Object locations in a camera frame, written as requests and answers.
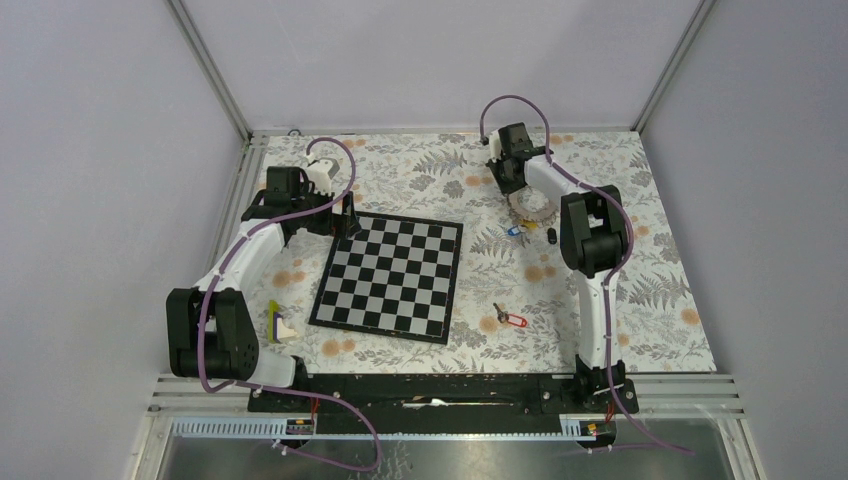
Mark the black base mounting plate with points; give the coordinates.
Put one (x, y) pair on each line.
(432, 404)

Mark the black white chessboard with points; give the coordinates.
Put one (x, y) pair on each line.
(397, 277)

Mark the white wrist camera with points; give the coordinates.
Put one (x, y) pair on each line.
(493, 143)
(321, 171)

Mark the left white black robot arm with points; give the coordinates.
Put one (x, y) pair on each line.
(210, 329)

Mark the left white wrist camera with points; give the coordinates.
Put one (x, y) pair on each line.
(321, 171)

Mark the key organiser with rings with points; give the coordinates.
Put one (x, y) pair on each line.
(527, 219)

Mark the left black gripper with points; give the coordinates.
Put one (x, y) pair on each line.
(351, 222)

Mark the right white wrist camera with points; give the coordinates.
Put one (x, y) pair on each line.
(493, 143)

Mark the key with red tag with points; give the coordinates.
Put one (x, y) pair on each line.
(506, 318)

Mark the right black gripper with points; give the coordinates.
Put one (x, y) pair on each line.
(494, 166)

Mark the small white yellow block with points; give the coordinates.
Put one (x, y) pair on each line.
(277, 331)

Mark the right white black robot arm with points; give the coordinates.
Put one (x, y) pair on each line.
(594, 243)

